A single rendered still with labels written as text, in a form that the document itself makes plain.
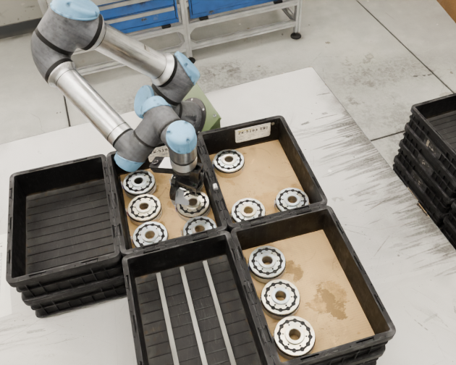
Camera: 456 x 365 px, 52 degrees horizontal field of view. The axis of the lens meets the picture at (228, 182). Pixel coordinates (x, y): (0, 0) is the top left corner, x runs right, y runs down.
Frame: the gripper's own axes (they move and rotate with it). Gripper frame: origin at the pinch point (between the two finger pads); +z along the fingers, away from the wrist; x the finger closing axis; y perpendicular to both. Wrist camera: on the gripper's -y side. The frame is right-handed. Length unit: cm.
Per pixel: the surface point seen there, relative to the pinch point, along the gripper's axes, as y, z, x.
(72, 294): -14.4, -0.3, -41.8
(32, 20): -203, 133, 147
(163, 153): -11.3, -0.6, 10.3
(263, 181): 22.7, 0.9, 14.4
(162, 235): 2.3, -4.5, -17.0
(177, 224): 4.0, -0.7, -10.8
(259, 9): -35, 94, 190
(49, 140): -65, 27, 12
